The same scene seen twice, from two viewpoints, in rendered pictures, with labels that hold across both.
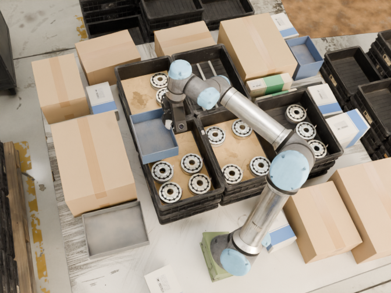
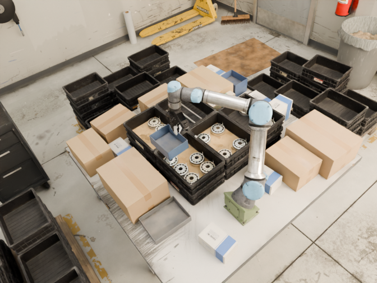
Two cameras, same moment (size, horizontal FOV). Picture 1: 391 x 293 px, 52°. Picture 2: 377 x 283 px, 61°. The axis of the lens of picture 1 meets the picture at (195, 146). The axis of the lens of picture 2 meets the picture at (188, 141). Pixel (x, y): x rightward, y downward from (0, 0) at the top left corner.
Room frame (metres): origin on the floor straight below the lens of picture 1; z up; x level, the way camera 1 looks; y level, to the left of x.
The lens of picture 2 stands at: (-0.55, 0.26, 2.51)
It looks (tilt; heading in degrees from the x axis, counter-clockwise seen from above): 46 degrees down; 351
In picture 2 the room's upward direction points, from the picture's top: 7 degrees counter-clockwise
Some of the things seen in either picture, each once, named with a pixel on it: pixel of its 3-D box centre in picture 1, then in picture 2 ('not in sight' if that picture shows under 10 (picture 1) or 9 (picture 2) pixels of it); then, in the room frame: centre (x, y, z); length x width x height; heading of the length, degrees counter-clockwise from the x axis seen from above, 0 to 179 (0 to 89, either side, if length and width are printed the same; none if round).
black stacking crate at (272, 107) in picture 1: (294, 133); (250, 119); (1.09, -0.47, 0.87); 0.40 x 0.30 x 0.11; 26
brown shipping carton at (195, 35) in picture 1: (185, 49); (160, 103); (1.62, 0.13, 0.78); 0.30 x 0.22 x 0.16; 117
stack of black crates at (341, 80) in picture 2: not in sight; (322, 85); (1.84, -1.59, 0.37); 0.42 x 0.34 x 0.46; 25
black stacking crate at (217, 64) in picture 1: (209, 84); (185, 113); (1.32, -0.03, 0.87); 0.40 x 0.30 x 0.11; 26
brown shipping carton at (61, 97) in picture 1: (61, 88); (91, 151); (1.23, 0.74, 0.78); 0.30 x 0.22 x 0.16; 26
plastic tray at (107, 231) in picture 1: (116, 229); (165, 219); (0.54, 0.31, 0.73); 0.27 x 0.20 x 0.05; 113
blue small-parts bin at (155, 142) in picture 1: (153, 135); (169, 141); (0.84, 0.17, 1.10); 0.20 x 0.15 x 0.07; 25
